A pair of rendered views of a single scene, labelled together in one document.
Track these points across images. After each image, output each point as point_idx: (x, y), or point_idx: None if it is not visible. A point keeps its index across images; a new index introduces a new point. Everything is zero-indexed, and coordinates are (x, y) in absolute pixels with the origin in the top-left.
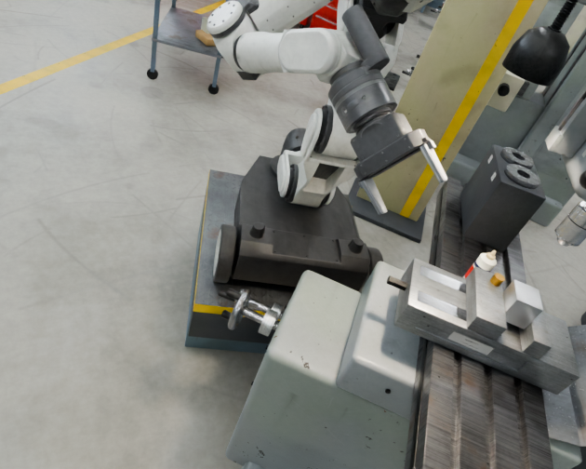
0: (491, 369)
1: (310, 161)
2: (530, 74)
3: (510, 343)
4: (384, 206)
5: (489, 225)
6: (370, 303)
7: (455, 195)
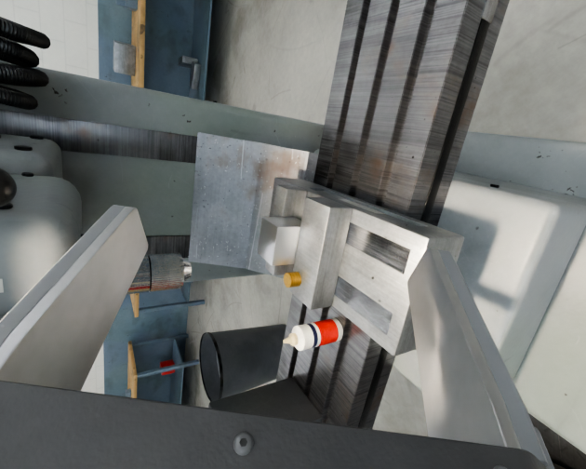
0: (349, 192)
1: None
2: None
3: None
4: (412, 302)
5: (285, 409)
6: (499, 328)
7: None
